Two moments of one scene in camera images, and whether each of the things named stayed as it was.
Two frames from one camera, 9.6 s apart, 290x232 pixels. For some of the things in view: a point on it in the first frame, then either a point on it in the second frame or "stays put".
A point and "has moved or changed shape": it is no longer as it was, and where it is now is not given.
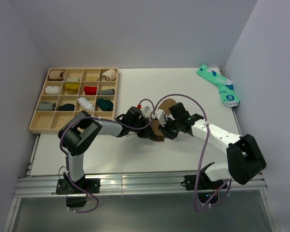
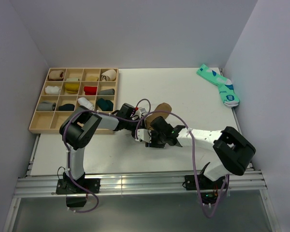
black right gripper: (165, 131) → (153, 144)
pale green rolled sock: (72, 79) stays put
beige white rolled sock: (109, 75) stays put
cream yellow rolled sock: (92, 78) stays put
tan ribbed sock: (155, 135) has moved or changed shape
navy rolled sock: (66, 107) stays put
